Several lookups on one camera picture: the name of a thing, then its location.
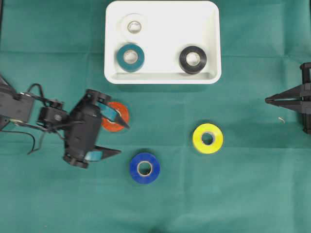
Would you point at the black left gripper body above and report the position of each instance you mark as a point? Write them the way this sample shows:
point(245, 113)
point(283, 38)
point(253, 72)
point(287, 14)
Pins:
point(54, 117)

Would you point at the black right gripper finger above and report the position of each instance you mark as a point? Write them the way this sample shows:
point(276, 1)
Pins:
point(294, 105)
point(299, 91)

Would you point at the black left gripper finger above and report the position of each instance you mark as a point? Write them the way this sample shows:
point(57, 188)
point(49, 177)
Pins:
point(118, 119)
point(100, 153)

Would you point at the red tape roll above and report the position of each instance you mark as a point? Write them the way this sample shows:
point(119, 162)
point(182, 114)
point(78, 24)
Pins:
point(109, 112)

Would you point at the green tape roll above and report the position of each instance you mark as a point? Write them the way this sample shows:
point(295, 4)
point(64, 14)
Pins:
point(130, 57)

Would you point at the blue tape roll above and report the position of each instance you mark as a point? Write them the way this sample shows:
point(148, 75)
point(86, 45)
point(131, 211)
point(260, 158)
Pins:
point(144, 168)

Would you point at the black tape roll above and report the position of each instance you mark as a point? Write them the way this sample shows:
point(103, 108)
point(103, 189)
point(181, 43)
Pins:
point(192, 59)

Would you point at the white tape roll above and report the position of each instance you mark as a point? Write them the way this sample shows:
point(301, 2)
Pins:
point(133, 26)

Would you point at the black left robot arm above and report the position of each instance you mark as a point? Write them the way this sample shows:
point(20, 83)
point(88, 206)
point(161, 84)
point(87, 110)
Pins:
point(23, 108)

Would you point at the yellow tape roll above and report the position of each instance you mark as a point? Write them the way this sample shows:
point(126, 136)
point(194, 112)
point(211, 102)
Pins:
point(207, 138)

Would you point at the white plastic case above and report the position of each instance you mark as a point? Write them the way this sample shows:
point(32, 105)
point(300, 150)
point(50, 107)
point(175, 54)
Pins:
point(172, 26)

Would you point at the green table cloth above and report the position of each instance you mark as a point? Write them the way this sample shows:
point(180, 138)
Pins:
point(258, 182)

